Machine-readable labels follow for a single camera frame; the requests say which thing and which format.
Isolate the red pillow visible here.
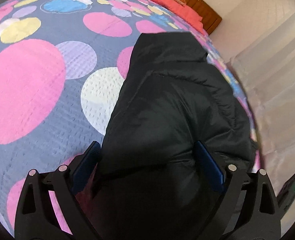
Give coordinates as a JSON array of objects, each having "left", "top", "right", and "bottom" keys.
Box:
[{"left": 151, "top": 0, "right": 207, "bottom": 35}]

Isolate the wooden headboard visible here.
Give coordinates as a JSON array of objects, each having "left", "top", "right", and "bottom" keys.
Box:
[{"left": 186, "top": 0, "right": 222, "bottom": 34}]

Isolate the black puffer jacket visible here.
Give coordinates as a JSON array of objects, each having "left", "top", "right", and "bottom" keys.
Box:
[{"left": 84, "top": 32, "right": 256, "bottom": 239}]

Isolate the colourful dotted bedspread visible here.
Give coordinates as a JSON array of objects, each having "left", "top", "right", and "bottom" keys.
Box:
[{"left": 0, "top": 0, "right": 249, "bottom": 233}]

